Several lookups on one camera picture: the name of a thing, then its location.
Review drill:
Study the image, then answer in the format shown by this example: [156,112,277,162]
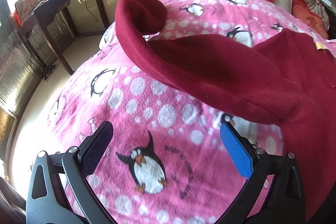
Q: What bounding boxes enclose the dark red fleece sweater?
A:
[115,0,335,223]

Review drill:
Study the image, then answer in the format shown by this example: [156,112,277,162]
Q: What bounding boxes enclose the pink penguin fleece blanket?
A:
[49,0,335,223]

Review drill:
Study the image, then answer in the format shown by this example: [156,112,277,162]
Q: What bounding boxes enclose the dark wooden desk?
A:
[18,0,110,75]

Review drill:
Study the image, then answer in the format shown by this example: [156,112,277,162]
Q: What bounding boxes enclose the small red heart cushion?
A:
[291,0,329,39]

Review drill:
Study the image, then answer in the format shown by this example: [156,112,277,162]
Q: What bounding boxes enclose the patterned box on desk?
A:
[15,0,48,22]

